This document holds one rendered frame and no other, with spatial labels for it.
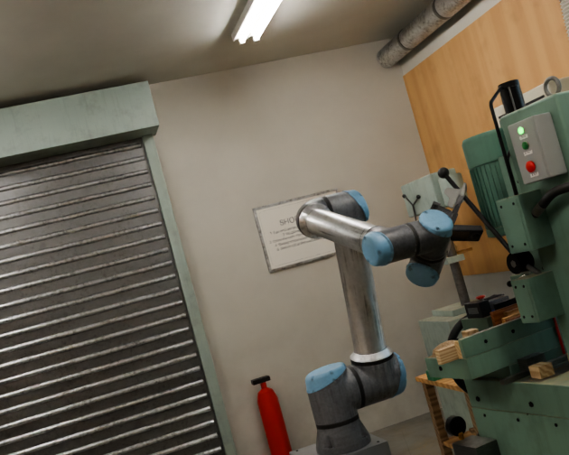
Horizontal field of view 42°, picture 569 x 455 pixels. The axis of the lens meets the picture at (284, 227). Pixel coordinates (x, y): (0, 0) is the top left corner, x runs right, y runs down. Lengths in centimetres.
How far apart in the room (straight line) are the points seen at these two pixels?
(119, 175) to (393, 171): 196
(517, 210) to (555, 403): 51
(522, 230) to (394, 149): 355
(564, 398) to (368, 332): 75
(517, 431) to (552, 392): 23
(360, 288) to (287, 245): 266
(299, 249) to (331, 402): 273
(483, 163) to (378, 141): 326
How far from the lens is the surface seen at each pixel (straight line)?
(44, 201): 500
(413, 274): 205
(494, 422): 235
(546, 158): 196
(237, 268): 507
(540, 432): 220
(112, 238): 496
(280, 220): 515
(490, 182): 227
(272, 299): 511
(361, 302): 252
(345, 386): 255
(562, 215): 205
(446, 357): 215
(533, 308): 208
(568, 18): 384
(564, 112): 200
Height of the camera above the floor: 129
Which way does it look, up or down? 3 degrees up
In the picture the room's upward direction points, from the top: 15 degrees counter-clockwise
